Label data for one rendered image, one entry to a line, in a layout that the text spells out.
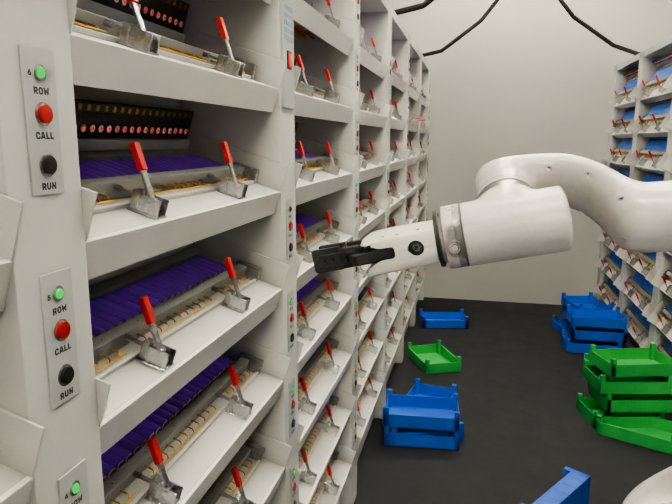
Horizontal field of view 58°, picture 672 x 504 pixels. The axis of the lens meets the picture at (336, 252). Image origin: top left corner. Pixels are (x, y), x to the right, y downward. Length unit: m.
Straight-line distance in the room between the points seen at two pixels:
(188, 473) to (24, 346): 0.44
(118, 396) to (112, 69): 0.35
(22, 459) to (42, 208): 0.22
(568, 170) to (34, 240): 0.64
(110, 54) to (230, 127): 0.55
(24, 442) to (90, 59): 0.36
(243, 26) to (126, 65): 0.53
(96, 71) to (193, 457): 0.58
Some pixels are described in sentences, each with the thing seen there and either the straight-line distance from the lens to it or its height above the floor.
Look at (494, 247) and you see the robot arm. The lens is 0.78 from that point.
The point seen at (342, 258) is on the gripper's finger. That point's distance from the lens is 0.81.
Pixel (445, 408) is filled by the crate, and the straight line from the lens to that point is 2.74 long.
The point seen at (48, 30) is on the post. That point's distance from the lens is 0.61.
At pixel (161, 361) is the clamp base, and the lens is 0.80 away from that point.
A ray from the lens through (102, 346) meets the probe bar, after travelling 0.79.
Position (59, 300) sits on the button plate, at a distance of 0.60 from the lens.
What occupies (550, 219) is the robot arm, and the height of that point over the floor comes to 1.12.
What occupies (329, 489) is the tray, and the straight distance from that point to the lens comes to 1.96.
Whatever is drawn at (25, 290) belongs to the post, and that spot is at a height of 1.09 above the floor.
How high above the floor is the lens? 1.22
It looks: 10 degrees down
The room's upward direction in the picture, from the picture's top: straight up
